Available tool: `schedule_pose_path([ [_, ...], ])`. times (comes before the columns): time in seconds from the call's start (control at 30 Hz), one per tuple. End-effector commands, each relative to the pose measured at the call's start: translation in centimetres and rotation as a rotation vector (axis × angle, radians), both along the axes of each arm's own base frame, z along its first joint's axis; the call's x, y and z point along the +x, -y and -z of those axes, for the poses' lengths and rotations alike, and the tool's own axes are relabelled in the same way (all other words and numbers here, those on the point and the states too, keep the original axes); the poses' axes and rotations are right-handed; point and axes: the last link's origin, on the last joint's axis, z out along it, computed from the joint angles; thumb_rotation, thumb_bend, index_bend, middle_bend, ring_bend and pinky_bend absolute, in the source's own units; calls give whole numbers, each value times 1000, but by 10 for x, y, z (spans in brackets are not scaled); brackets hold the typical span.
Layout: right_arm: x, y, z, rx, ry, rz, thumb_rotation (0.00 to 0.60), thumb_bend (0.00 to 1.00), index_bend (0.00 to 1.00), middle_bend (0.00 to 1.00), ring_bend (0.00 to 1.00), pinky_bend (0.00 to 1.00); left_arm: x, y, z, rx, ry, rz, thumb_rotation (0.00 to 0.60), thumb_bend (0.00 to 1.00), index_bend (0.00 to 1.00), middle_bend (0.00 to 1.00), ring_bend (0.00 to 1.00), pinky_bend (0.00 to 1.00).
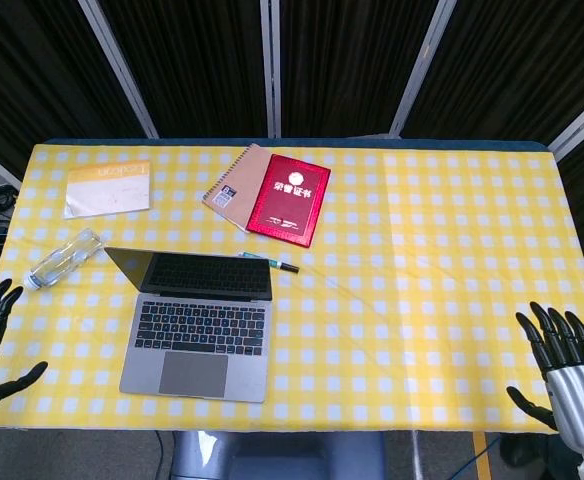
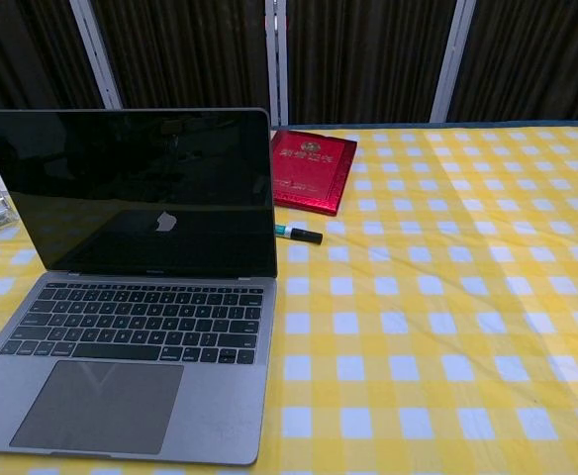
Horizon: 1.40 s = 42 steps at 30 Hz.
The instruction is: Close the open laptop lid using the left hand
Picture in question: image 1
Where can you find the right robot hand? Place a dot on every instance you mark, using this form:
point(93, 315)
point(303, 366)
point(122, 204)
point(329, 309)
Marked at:
point(579, 387)

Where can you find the silver laptop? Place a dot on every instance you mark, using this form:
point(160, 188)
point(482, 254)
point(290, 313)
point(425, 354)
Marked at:
point(197, 330)

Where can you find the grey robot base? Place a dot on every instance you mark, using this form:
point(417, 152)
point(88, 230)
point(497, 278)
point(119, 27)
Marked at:
point(277, 455)

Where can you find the clear plastic water bottle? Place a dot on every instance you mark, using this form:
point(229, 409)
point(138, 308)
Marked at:
point(62, 260)

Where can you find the yellow checkered tablecloth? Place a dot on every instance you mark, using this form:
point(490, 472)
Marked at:
point(422, 280)

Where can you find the yellow and white booklet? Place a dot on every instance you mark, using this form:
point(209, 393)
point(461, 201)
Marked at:
point(108, 190)

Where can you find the brown spiral notebook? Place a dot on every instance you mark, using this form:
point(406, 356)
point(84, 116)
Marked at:
point(239, 187)

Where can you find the green and black marker pen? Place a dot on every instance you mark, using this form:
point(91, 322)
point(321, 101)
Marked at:
point(284, 266)

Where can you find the red certificate folder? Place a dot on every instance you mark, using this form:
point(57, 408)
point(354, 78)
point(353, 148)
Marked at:
point(289, 200)

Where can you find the black folding screen partition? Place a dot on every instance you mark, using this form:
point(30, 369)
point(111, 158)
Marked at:
point(322, 65)

